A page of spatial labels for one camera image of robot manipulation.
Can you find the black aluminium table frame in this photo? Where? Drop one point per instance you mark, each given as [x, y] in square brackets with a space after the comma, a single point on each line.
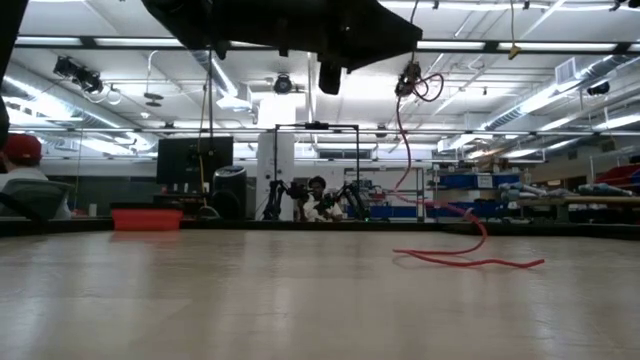
[300, 225]

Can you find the blue storage bin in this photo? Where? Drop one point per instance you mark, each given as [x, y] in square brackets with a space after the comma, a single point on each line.
[450, 212]
[460, 180]

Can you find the black overhead frame beam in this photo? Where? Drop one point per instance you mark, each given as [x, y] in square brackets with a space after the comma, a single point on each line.
[500, 46]

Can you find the wooden workbench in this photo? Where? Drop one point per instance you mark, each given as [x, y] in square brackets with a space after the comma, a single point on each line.
[600, 200]

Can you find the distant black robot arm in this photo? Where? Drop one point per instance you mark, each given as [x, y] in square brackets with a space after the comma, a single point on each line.
[280, 197]
[352, 197]

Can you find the distant black station frame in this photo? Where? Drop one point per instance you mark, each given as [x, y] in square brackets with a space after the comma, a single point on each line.
[320, 125]

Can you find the black ceiling camera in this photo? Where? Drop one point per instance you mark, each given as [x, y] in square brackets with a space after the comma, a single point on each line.
[282, 84]
[598, 88]
[405, 82]
[77, 75]

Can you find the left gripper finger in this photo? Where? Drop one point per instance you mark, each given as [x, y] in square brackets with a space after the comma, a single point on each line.
[385, 35]

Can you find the red plastic bin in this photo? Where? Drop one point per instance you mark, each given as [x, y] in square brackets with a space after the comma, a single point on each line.
[147, 220]

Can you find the black monitor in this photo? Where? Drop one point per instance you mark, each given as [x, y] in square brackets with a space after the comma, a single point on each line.
[195, 160]

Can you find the grey office chair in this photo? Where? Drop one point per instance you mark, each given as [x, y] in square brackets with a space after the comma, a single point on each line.
[35, 197]

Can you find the metal shelving rack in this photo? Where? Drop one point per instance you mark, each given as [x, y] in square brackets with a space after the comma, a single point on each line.
[422, 195]

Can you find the person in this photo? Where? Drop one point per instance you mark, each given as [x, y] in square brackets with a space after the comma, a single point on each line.
[22, 150]
[317, 205]

